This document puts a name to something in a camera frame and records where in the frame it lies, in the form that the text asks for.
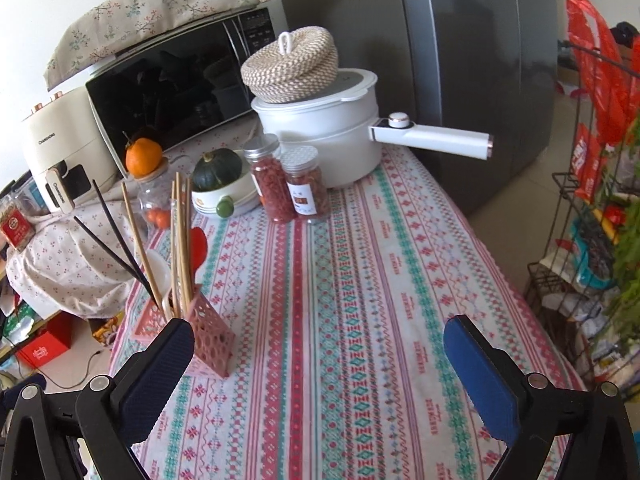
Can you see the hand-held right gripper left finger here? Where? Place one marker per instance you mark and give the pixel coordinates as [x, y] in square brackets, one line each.
[150, 380]

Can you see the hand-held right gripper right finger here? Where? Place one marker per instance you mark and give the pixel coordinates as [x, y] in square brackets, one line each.
[475, 375]

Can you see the pink utensil holder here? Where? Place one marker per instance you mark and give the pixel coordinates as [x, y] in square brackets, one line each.
[212, 335]

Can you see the white plastic spoon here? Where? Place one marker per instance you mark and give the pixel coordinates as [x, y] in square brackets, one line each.
[157, 270]

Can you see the black chopstick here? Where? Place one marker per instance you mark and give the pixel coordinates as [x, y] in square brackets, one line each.
[116, 232]
[107, 252]

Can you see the red plastic spoon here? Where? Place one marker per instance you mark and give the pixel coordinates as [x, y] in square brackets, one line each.
[200, 247]

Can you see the bunch of wooden chopsticks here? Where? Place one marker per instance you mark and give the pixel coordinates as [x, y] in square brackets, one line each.
[176, 240]

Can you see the red cardboard box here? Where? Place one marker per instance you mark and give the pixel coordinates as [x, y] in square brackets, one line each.
[45, 352]

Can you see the white dotted cloth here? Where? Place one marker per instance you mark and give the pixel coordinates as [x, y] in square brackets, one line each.
[65, 265]

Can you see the patterned tablecloth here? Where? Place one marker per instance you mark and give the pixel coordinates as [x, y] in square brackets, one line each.
[350, 285]

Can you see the glass jar with cork lid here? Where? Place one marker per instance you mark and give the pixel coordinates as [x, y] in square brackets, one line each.
[155, 195]

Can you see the red tin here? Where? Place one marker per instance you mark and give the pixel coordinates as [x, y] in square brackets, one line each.
[17, 230]

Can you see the white bowl with green knob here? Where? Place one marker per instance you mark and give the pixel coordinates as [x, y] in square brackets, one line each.
[240, 197]

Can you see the green pumpkin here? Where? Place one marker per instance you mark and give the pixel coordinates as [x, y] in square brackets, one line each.
[217, 172]

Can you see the orange fruit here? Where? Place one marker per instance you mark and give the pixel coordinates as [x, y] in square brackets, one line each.
[144, 157]

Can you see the clear jar of red berries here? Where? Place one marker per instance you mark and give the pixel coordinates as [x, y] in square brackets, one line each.
[270, 190]

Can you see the clear jar with white label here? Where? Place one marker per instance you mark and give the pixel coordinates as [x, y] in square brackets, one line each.
[305, 195]

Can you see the red snack packet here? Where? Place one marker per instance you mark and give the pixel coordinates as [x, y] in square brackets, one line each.
[586, 160]

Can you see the cream air fryer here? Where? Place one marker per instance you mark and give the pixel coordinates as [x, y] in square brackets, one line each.
[55, 145]

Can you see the white electric pot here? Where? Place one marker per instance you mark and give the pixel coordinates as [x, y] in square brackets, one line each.
[320, 130]

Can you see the microwave oven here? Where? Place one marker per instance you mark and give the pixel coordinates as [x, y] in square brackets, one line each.
[165, 90]

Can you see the grey refrigerator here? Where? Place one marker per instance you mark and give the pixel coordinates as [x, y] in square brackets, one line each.
[450, 60]

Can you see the red plastic bag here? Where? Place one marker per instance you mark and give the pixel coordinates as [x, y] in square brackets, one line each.
[595, 60]

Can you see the woven straw lid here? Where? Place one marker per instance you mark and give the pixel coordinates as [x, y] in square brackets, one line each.
[295, 70]

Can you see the floral cover cloth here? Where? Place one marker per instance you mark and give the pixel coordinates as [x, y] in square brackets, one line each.
[150, 0]

